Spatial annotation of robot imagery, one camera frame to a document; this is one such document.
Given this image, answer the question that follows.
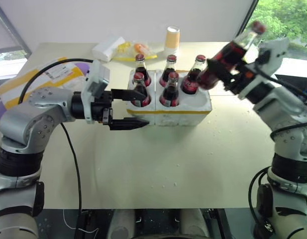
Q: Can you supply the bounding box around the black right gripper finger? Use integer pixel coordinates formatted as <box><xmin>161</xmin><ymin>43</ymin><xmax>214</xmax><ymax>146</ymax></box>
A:
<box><xmin>206</xmin><ymin>58</ymin><xmax>234</xmax><ymax>85</ymax></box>

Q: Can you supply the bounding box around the clear plastic snack bag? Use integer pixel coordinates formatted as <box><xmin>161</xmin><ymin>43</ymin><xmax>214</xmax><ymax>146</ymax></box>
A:
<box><xmin>112</xmin><ymin>40</ymin><xmax>165</xmax><ymax>62</ymax></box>

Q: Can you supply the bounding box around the yellow white purple bag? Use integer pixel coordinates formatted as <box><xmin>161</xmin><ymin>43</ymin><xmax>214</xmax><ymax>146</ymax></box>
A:
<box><xmin>0</xmin><ymin>56</ymin><xmax>94</xmax><ymax>126</ymax></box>

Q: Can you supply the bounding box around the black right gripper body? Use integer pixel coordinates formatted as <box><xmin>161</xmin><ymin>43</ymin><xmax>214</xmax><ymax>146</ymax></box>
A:
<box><xmin>222</xmin><ymin>56</ymin><xmax>262</xmax><ymax>96</ymax></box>

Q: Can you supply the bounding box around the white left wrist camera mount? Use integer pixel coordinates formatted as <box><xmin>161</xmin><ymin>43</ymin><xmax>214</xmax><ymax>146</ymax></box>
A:
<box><xmin>82</xmin><ymin>59</ymin><xmax>111</xmax><ymax>124</ymax></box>

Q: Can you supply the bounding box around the white tissue pack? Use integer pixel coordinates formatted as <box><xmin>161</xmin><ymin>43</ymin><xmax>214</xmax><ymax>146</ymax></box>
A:
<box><xmin>91</xmin><ymin>36</ymin><xmax>126</xmax><ymax>62</ymax></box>

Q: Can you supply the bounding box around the dark window frame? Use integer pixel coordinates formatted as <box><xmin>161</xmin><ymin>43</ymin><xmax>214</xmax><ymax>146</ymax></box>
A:
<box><xmin>0</xmin><ymin>0</ymin><xmax>32</xmax><ymax>58</ymax></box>

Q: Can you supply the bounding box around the orange and white paper cup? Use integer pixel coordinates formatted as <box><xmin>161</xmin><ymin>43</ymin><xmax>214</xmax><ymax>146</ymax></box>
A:
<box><xmin>164</xmin><ymin>25</ymin><xmax>181</xmax><ymax>56</ymax></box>

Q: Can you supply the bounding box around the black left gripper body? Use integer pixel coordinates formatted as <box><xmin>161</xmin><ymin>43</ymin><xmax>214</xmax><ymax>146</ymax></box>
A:
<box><xmin>91</xmin><ymin>90</ymin><xmax>114</xmax><ymax>130</ymax></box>

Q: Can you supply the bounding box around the white foam bottle crate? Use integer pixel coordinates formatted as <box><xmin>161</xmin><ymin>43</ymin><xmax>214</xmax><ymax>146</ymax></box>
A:
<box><xmin>125</xmin><ymin>69</ymin><xmax>213</xmax><ymax>128</ymax></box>

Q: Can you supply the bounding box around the glass cola bottle red cap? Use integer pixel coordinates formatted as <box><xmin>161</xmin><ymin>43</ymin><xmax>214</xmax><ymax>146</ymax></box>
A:
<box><xmin>180</xmin><ymin>55</ymin><xmax>207</xmax><ymax>96</ymax></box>
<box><xmin>158</xmin><ymin>54</ymin><xmax>179</xmax><ymax>88</ymax></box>
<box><xmin>159</xmin><ymin>72</ymin><xmax>180</xmax><ymax>107</ymax></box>
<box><xmin>130</xmin><ymin>72</ymin><xmax>152</xmax><ymax>108</ymax></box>
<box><xmin>134</xmin><ymin>53</ymin><xmax>153</xmax><ymax>87</ymax></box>
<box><xmin>197</xmin><ymin>20</ymin><xmax>266</xmax><ymax>90</ymax></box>

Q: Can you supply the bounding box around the grey rounded shape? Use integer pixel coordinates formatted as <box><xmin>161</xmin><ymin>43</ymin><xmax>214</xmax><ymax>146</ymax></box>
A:
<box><xmin>106</xmin><ymin>208</ymin><xmax>136</xmax><ymax>239</ymax></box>

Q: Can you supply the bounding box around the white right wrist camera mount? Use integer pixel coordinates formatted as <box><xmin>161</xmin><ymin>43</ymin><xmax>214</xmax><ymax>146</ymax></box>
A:
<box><xmin>257</xmin><ymin>37</ymin><xmax>290</xmax><ymax>76</ymax></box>

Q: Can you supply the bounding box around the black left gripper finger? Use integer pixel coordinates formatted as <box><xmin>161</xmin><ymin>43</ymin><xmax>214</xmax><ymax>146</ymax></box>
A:
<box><xmin>109</xmin><ymin>118</ymin><xmax>150</xmax><ymax>131</ymax></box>
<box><xmin>110</xmin><ymin>88</ymin><xmax>149</xmax><ymax>103</ymax></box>

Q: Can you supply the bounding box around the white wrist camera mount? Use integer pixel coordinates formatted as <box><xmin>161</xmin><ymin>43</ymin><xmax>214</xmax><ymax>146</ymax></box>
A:
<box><xmin>257</xmin><ymin>37</ymin><xmax>290</xmax><ymax>76</ymax></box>
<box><xmin>82</xmin><ymin>59</ymin><xmax>111</xmax><ymax>124</ymax></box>

